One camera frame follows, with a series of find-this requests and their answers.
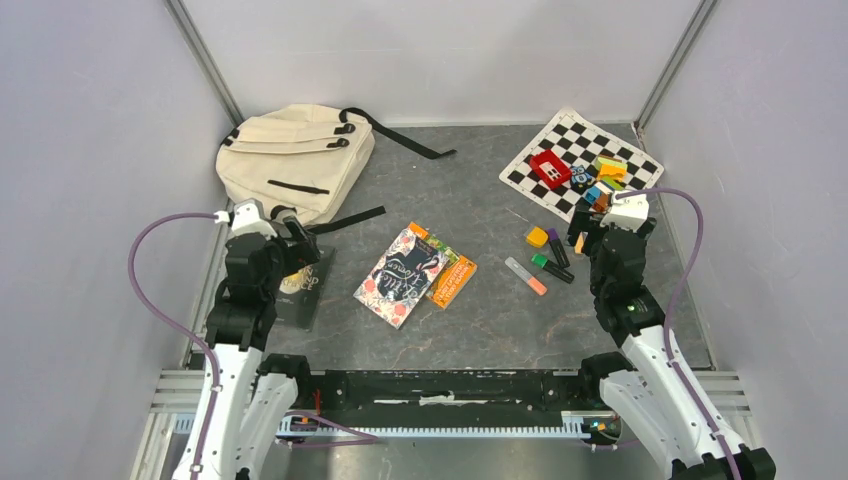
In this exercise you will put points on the cream canvas backpack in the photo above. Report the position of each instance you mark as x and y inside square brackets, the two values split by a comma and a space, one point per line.
[304, 157]

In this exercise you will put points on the purple black highlighter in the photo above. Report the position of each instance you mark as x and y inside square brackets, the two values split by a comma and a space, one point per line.
[557, 248]

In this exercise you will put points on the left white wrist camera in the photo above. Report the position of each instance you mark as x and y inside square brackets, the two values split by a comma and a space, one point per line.
[244, 218]

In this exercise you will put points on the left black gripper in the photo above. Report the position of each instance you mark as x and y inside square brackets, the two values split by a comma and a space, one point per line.
[302, 251]

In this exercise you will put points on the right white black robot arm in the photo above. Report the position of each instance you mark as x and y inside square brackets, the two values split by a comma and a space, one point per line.
[647, 381]

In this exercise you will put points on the green orange toy block stack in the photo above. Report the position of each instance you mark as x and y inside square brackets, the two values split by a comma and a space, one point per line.
[611, 171]

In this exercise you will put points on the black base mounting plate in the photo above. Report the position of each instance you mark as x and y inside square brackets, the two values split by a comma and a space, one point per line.
[447, 398]

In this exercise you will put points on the green black highlighter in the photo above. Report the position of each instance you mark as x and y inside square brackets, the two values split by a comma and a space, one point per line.
[552, 267]

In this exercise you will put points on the black white checkerboard mat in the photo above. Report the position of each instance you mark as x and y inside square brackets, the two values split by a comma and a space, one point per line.
[577, 142]

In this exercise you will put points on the floral cover book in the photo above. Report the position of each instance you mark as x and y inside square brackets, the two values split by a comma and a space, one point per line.
[401, 277]

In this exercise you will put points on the blue owl toy figure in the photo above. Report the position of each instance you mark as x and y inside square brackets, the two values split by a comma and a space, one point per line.
[580, 179]

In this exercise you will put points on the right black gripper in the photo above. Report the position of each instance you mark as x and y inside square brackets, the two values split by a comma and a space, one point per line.
[589, 221]

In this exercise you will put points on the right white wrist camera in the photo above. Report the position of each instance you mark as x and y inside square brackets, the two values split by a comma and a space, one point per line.
[628, 210]

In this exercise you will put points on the light orange highlighter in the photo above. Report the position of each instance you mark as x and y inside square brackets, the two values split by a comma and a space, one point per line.
[580, 243]

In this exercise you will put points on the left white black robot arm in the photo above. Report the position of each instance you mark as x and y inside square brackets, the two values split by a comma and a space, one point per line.
[246, 391]

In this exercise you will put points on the red toy block house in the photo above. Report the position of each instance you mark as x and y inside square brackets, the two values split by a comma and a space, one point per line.
[551, 169]

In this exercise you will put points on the orange cover book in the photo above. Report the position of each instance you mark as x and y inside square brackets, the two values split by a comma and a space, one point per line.
[456, 274]

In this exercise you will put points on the blue orange toy block stack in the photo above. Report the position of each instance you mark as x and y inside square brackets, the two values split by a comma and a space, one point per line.
[598, 196]

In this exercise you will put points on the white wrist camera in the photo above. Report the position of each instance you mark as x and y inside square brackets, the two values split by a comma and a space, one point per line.
[244, 218]
[628, 210]

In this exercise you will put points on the black dark book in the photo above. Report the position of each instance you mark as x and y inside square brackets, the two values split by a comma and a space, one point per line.
[299, 294]

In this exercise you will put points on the white slotted cable duct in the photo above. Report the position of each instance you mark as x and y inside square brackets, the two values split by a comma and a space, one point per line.
[571, 427]

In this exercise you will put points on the grey orange highlighter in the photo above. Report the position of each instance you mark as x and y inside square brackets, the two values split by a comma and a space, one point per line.
[531, 281]

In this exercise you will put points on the yellow highlighter cap piece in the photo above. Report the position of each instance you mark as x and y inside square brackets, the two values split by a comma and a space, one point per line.
[536, 237]

